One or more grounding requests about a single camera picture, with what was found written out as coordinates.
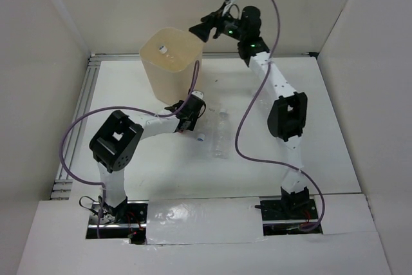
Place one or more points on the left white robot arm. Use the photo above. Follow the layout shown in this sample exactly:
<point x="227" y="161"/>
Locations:
<point x="115" y="143"/>

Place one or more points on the beige plastic bin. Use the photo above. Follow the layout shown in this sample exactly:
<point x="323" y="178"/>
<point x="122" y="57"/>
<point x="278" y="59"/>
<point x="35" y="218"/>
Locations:
<point x="171" y="82"/>

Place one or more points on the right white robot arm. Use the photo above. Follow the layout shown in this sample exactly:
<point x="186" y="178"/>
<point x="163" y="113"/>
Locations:
<point x="287" y="116"/>

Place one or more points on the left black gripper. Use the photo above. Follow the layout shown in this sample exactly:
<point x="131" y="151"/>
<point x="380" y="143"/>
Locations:
<point x="194" y="120"/>

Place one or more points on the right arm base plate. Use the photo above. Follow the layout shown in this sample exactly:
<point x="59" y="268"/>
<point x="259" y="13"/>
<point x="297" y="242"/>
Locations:
<point x="277" y="222"/>

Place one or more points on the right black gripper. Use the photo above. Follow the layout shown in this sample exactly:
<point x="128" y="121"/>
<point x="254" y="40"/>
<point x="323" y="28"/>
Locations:
<point x="203" y="30"/>

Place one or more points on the aluminium frame rail back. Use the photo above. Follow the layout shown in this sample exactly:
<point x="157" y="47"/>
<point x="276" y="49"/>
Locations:
<point x="136" y="56"/>

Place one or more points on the clear bottle blue cap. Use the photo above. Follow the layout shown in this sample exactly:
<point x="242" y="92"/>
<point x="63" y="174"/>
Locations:
<point x="206" y="125"/>

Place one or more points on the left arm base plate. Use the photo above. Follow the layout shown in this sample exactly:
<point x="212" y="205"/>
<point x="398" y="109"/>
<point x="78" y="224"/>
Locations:
<point x="131" y="227"/>

